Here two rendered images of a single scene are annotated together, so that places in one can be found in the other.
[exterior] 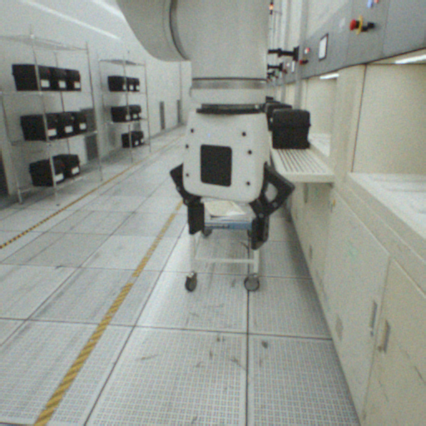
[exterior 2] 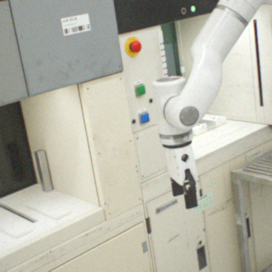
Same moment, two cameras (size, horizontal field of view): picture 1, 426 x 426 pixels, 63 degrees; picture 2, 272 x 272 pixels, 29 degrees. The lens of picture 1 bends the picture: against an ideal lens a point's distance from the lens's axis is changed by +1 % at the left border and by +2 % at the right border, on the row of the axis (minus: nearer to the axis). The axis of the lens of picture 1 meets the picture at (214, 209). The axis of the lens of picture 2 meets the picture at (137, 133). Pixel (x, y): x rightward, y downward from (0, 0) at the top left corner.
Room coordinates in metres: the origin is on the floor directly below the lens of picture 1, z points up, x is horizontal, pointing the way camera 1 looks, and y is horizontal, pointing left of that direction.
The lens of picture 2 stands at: (1.37, 0.81, 1.56)
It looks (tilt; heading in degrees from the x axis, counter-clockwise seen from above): 16 degrees down; 225
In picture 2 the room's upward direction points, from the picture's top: 9 degrees counter-clockwise
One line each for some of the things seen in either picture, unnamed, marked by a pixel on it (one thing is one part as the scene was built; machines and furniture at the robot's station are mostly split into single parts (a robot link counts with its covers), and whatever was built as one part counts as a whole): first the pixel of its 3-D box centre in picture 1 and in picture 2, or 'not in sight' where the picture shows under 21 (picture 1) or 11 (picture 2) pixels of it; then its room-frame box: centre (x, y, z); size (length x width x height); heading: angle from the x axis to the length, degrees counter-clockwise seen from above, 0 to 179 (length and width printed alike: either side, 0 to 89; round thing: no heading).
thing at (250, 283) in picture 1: (228, 229); not in sight; (2.34, -0.10, 0.24); 0.97 x 0.52 x 0.48; 177
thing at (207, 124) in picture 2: not in sight; (194, 122); (-0.48, -0.67, 0.89); 0.22 x 0.21 x 0.04; 84
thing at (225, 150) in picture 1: (227, 149); (179, 159); (0.42, -0.02, 1.11); 0.10 x 0.07 x 0.11; 59
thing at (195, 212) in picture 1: (189, 207); (192, 197); (0.45, 0.03, 1.03); 0.03 x 0.03 x 0.07; 59
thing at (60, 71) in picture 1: (51, 79); not in sight; (4.25, 1.86, 1.31); 0.30 x 0.28 x 0.26; 179
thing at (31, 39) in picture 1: (56, 118); not in sight; (4.25, 1.87, 0.89); 1.22 x 0.47 x 1.77; 174
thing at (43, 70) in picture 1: (32, 77); not in sight; (3.91, 1.90, 1.31); 0.30 x 0.28 x 0.26; 177
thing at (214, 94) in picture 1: (226, 94); (176, 136); (0.42, -0.01, 1.18); 0.09 x 0.08 x 0.03; 59
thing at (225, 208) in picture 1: (223, 206); not in sight; (2.16, -0.06, 0.47); 0.31 x 0.23 x 0.02; 16
